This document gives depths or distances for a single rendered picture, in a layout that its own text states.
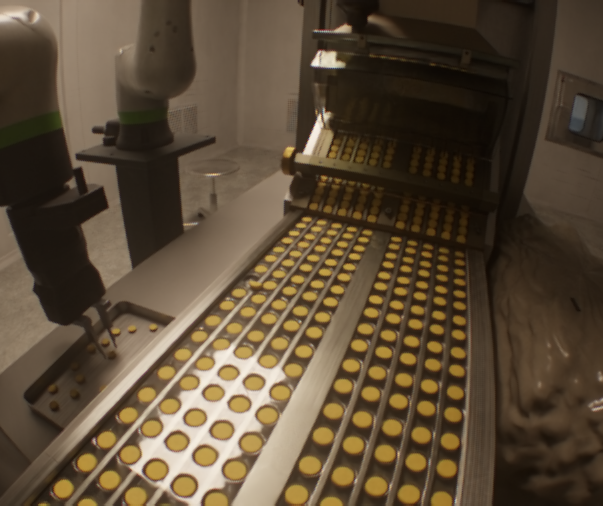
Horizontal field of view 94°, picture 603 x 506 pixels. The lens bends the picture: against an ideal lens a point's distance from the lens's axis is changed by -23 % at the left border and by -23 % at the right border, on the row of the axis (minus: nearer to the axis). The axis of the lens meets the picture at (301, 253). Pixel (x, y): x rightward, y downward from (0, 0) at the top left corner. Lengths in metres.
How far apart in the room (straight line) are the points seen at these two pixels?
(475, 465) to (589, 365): 0.12
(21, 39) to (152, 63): 0.40
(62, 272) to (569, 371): 0.45
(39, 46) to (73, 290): 0.25
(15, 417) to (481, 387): 0.45
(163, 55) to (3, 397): 0.59
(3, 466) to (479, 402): 0.36
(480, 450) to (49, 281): 0.39
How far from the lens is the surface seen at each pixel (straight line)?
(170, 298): 0.54
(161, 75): 0.71
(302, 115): 0.65
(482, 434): 0.22
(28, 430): 0.44
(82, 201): 0.34
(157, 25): 0.73
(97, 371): 0.46
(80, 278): 0.42
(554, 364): 0.27
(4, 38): 0.35
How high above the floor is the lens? 1.12
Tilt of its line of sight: 30 degrees down
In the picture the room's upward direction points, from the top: 4 degrees clockwise
